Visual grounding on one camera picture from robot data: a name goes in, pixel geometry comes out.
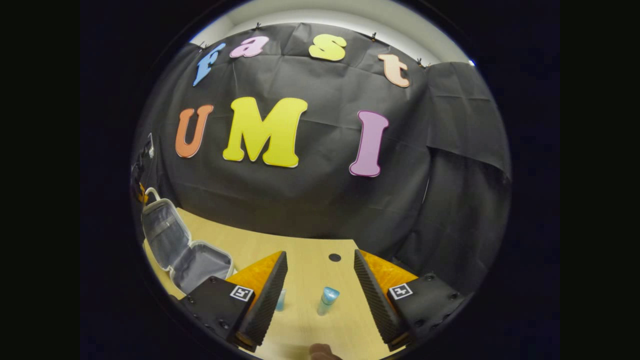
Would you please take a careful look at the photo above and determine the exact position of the white suitcase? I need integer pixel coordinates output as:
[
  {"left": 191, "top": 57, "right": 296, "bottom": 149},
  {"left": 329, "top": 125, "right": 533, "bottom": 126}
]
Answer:
[{"left": 141, "top": 187, "right": 235, "bottom": 295}]

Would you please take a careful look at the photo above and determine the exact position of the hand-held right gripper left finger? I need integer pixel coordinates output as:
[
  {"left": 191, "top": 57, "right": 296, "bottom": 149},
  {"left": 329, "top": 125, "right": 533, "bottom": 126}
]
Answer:
[{"left": 178, "top": 250, "right": 289, "bottom": 353}]

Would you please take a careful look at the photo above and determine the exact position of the clear bottle with blue cap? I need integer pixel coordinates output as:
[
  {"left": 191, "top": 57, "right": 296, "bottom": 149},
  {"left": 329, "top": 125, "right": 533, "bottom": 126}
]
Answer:
[{"left": 317, "top": 286, "right": 341, "bottom": 317}]

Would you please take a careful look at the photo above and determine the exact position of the black backdrop cloth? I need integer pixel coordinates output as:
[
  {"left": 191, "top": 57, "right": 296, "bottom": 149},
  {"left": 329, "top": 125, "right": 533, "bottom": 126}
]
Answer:
[{"left": 131, "top": 22, "right": 512, "bottom": 296}]

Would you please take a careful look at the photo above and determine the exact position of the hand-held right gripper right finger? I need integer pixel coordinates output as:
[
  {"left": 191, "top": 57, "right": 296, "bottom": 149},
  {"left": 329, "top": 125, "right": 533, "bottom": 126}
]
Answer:
[{"left": 354, "top": 249, "right": 468, "bottom": 352}]

